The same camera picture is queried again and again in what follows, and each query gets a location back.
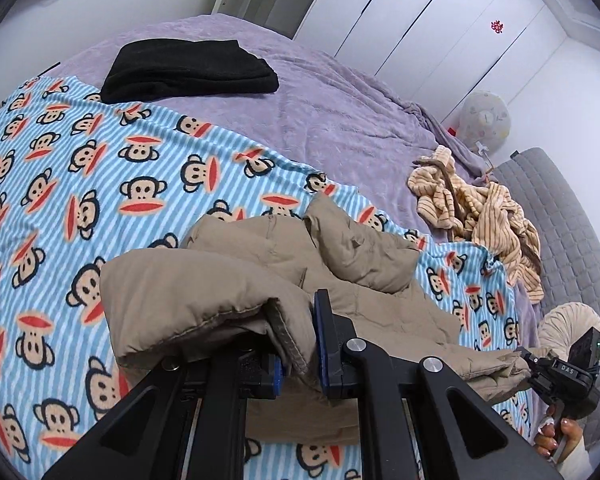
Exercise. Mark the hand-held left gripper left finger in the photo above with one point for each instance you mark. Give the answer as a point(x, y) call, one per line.
point(200, 410)

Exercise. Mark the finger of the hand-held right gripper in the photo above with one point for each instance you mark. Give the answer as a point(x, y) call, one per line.
point(532, 356)
point(540, 382)

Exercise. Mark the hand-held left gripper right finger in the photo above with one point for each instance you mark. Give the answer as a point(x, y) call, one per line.
point(340, 360)

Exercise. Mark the khaki puffer jacket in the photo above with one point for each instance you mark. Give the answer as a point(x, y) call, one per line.
point(205, 285)

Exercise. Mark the person's right forearm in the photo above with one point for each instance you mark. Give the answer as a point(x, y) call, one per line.
point(575, 460)

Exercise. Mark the white clothes hanger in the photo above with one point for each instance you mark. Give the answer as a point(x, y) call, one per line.
point(482, 157)

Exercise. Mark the person's right hand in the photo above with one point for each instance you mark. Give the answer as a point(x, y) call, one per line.
point(547, 440)

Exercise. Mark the cream round pillow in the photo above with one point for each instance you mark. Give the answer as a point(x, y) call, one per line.
point(560, 325)

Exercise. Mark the grey quilted headboard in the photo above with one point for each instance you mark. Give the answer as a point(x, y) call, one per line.
point(570, 240)

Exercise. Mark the beige striped fleece garment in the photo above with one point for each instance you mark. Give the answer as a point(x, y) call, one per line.
point(490, 220)

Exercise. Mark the white round fan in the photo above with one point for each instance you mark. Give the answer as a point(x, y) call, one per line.
point(485, 117)

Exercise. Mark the purple bedspread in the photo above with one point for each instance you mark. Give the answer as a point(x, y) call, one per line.
point(305, 110)

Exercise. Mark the blue striped monkey print blanket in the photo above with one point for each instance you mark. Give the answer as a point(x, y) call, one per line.
point(80, 185)

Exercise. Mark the black folded garment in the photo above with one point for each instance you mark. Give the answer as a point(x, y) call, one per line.
point(190, 70)

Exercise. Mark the red paper decal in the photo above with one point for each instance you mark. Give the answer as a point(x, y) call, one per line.
point(497, 26)

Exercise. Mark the white wardrobe doors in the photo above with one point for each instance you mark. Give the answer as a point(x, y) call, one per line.
point(420, 25)

